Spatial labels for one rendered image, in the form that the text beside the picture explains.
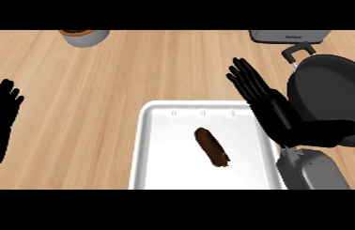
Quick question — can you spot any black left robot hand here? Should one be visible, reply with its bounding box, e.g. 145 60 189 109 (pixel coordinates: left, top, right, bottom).
0 78 27 164

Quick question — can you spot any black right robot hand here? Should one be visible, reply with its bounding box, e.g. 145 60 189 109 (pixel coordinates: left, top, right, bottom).
225 56 355 148

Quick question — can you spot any brown sweet potato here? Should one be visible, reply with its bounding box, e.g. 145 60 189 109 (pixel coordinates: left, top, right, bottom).
192 127 232 168

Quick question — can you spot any white rectangular tray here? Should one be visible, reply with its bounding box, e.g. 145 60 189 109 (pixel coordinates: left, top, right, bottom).
127 100 288 191

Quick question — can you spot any grey appliance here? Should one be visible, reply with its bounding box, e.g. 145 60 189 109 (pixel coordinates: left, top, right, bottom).
248 30 333 45

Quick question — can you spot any grey cup with brown rim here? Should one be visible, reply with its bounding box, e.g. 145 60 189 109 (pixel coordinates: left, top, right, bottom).
58 30 111 49

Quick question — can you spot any black pot with handle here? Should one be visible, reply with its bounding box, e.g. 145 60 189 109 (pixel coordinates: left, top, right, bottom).
281 41 355 148

